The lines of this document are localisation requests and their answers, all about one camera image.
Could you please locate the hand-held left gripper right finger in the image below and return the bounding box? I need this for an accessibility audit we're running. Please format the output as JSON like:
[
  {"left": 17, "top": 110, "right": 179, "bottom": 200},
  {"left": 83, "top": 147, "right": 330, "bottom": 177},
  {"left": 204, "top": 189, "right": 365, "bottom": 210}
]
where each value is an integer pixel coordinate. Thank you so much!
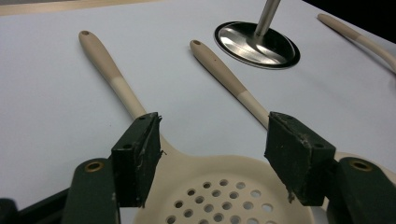
[{"left": 263, "top": 111, "right": 336, "bottom": 207}]

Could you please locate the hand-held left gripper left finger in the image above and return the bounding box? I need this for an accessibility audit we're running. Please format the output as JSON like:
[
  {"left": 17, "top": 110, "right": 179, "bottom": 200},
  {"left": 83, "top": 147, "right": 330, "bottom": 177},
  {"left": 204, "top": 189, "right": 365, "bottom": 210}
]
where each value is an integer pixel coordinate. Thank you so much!
[{"left": 110, "top": 111, "right": 163, "bottom": 209}]

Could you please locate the cream perforated skimmer spoon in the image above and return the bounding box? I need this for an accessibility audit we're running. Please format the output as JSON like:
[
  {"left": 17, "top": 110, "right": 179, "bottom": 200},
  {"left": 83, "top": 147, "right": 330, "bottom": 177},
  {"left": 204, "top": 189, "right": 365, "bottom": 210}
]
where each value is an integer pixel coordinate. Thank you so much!
[{"left": 78, "top": 30, "right": 316, "bottom": 224}]

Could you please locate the cream spatula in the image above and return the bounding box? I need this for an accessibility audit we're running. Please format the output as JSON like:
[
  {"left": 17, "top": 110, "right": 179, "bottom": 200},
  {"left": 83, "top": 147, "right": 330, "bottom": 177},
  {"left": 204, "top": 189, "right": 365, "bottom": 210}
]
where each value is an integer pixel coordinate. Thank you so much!
[{"left": 189, "top": 39, "right": 396, "bottom": 188}]

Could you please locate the metal utensil stand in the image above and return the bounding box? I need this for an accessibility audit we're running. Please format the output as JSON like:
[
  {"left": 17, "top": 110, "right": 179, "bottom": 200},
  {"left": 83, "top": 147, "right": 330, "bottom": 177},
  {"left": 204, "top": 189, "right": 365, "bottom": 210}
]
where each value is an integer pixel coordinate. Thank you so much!
[{"left": 213, "top": 0, "right": 302, "bottom": 70}]

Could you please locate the cream curved-handle turner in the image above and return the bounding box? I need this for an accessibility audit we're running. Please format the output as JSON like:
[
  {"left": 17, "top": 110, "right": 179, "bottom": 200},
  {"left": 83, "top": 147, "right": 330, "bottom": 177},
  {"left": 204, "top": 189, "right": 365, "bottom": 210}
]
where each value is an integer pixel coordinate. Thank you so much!
[{"left": 316, "top": 12, "right": 396, "bottom": 75}]

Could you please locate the white table mat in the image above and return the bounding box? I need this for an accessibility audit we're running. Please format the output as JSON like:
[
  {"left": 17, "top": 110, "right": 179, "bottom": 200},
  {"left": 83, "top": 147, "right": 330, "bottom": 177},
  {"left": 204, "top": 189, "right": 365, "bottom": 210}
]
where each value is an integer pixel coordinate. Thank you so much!
[{"left": 0, "top": 0, "right": 396, "bottom": 224}]

